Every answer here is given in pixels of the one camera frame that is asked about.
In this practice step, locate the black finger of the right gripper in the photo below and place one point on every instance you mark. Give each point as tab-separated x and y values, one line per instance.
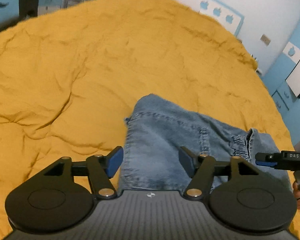
267	159

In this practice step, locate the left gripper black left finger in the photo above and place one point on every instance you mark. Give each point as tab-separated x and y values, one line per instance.
99	169

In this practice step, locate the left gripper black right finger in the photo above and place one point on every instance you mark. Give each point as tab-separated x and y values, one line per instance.
202	169

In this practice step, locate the blue denim jeans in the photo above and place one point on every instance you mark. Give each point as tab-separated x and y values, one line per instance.
157	128

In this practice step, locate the blue wardrobe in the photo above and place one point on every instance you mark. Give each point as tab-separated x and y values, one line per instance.
292	118

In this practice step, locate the blue bedside cabinet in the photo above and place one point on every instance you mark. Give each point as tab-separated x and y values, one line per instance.
275	82

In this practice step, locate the yellow quilted bedspread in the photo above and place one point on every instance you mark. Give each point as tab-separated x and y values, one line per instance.
68	79

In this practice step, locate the beige wall switch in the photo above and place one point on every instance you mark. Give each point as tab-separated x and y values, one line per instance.
266	40

